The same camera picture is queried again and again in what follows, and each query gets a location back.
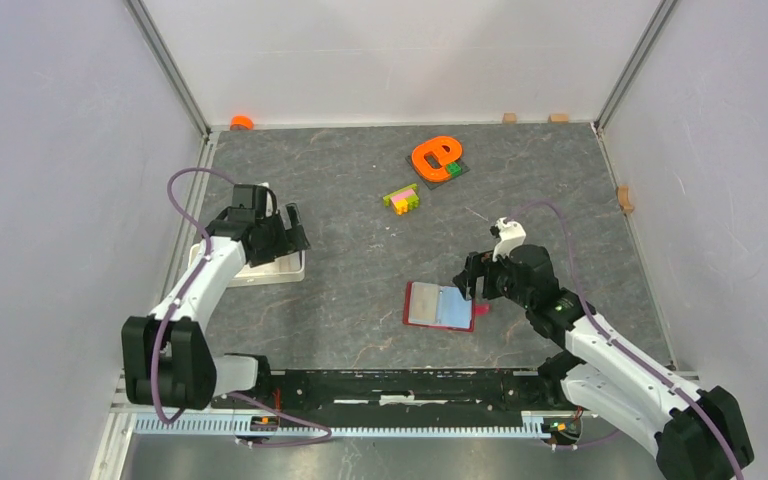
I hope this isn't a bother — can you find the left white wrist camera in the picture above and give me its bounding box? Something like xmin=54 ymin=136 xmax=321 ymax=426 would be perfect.
xmin=255 ymin=182 xmax=278 ymax=218

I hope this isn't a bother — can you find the curved wooden piece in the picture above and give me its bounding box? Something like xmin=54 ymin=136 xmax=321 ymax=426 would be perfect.
xmin=616 ymin=185 xmax=635 ymax=215

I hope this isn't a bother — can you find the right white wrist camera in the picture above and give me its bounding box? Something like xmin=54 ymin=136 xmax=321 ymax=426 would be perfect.
xmin=490 ymin=217 xmax=526 ymax=262

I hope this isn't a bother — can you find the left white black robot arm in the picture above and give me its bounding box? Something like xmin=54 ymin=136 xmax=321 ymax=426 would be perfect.
xmin=121 ymin=184 xmax=310 ymax=410

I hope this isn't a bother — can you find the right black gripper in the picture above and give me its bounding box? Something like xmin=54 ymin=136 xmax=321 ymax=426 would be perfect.
xmin=451 ymin=250 xmax=532 ymax=310

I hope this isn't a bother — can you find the grey cable duct comb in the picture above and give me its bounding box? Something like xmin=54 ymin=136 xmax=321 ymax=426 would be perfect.
xmin=133 ymin=413 xmax=548 ymax=439

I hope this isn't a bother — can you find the orange e-shaped block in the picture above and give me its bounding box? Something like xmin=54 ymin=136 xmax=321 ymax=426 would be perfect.
xmin=408 ymin=136 xmax=463 ymax=187

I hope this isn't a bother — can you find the red card holder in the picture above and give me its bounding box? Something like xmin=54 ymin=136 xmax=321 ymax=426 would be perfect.
xmin=402 ymin=282 xmax=490 ymax=332

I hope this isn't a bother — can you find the orange round cap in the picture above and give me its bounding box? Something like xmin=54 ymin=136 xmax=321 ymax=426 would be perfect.
xmin=229 ymin=115 xmax=254 ymax=131

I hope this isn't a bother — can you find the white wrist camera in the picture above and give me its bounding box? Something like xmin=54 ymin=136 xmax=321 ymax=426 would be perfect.
xmin=255 ymin=182 xmax=278 ymax=218
xmin=490 ymin=217 xmax=526 ymax=262

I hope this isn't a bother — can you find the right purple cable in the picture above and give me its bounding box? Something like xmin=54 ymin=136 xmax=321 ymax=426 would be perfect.
xmin=506 ymin=199 xmax=746 ymax=480

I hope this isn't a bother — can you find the dark square base plate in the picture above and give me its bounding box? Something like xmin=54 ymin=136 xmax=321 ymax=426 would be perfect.
xmin=405 ymin=155 xmax=470 ymax=190

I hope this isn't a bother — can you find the white plastic tray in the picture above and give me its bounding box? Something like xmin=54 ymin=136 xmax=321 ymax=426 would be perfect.
xmin=179 ymin=239 xmax=307 ymax=288

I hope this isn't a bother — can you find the colourful toy brick stack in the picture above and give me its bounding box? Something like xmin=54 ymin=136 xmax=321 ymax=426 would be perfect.
xmin=382 ymin=183 xmax=420 ymax=215

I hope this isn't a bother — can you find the green toy brick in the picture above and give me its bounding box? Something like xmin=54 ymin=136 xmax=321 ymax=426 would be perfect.
xmin=446 ymin=163 xmax=462 ymax=177

